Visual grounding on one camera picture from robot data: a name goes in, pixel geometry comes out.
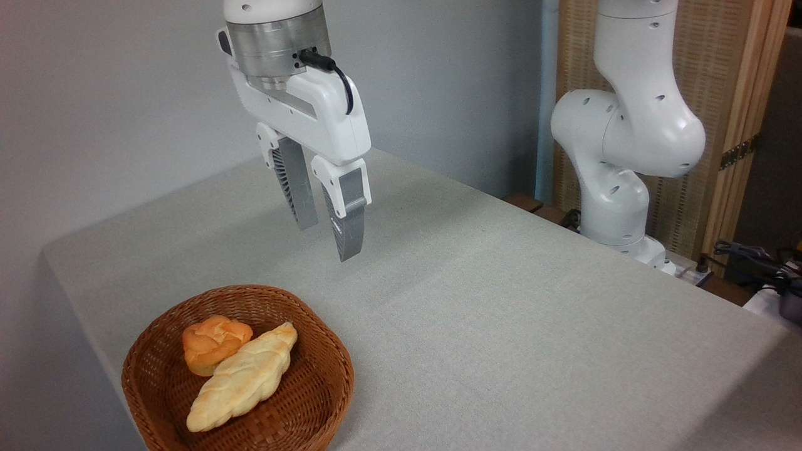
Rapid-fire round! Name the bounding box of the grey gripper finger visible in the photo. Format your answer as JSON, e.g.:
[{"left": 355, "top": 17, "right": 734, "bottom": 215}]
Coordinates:
[
  {"left": 255, "top": 122, "right": 320, "bottom": 232},
  {"left": 311, "top": 155, "right": 373, "bottom": 263}
]

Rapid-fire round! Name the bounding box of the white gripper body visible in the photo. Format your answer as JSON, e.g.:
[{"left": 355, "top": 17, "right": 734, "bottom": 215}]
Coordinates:
[{"left": 228, "top": 63, "right": 372, "bottom": 167}]

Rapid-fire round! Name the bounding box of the round orange bread roll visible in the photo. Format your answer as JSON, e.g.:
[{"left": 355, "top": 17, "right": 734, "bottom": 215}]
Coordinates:
[{"left": 182, "top": 315, "right": 254, "bottom": 377}]

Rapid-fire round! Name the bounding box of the pale braided bread loaf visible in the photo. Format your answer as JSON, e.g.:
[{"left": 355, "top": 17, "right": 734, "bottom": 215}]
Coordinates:
[{"left": 185, "top": 322, "right": 299, "bottom": 433}]

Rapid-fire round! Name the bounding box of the brown wooden board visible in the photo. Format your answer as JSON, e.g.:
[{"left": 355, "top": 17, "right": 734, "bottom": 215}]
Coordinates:
[{"left": 501, "top": 192, "right": 572, "bottom": 229}]

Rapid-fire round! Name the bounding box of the brown wicker basket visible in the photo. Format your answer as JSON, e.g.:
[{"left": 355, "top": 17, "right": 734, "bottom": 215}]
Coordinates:
[{"left": 121, "top": 285, "right": 355, "bottom": 451}]

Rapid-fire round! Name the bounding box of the grey tablecloth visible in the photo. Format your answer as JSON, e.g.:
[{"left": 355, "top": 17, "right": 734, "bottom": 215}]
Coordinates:
[{"left": 41, "top": 147, "right": 802, "bottom": 451}]

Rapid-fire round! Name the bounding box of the light blue vertical pipe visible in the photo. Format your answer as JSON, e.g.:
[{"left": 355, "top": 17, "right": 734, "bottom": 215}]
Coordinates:
[{"left": 535, "top": 0, "right": 560, "bottom": 205}]

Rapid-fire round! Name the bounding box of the metal screen hinge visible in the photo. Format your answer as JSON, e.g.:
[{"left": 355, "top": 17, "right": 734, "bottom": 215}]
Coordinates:
[{"left": 719, "top": 135, "right": 761, "bottom": 171}]

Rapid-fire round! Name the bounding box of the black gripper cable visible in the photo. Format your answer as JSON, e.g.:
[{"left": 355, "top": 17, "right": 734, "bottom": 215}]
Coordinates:
[{"left": 298, "top": 49, "right": 355, "bottom": 117}]

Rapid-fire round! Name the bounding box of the black cable bundle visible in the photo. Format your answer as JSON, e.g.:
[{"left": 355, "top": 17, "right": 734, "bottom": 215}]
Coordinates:
[{"left": 699, "top": 240, "right": 802, "bottom": 296}]

